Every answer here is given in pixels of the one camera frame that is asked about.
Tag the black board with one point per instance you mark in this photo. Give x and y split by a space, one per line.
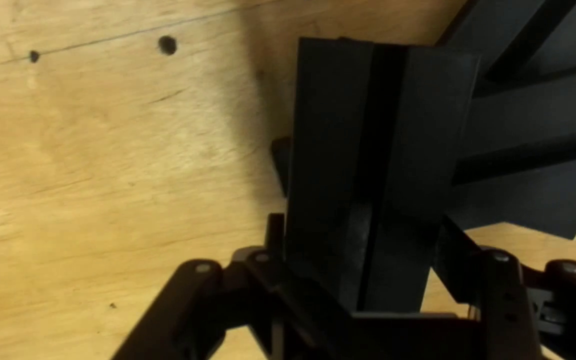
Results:
377 139
529 192
525 105

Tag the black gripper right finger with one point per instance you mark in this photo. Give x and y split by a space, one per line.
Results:
520 309

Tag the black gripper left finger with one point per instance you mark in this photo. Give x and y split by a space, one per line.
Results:
202 302

